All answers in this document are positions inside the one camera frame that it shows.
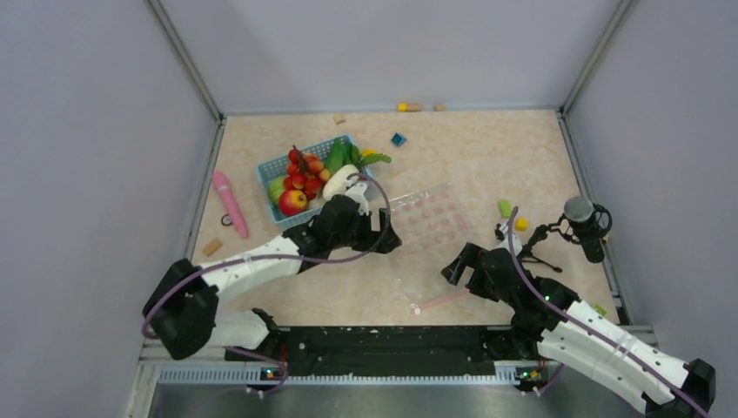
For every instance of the small green block front right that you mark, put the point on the small green block front right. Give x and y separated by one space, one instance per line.
600 310

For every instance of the green leafy vegetable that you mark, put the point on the green leafy vegetable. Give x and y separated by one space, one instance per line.
344 152

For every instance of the light blue plastic basket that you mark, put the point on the light blue plastic basket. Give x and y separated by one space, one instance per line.
274 168

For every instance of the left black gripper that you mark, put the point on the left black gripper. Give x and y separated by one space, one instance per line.
384 240

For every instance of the yellow cube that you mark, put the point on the yellow cube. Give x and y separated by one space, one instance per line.
521 224

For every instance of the clear pink-dotted zip bag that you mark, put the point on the clear pink-dotted zip bag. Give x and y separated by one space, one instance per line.
433 229

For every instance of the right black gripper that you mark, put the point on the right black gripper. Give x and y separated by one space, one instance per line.
468 257

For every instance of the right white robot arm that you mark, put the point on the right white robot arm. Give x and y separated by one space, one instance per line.
551 320

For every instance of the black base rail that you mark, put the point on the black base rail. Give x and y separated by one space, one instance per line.
398 354

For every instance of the green apple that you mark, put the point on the green apple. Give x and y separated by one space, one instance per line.
275 189

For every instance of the red cherry bunch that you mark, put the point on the red cherry bunch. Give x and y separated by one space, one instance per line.
305 172

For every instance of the wooden block front left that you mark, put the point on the wooden block front left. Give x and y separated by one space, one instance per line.
212 247

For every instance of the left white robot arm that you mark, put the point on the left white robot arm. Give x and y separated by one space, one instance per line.
186 312

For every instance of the blue square block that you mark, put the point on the blue square block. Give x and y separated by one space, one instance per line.
398 139

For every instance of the red yellow apple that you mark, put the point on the red yellow apple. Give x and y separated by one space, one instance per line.
292 202

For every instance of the black microphone on stand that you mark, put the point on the black microphone on stand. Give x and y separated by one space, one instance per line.
582 223

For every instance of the white radish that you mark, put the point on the white radish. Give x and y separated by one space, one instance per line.
336 185

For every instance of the pink cylindrical bottle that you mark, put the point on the pink cylindrical bottle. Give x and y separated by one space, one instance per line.
222 186

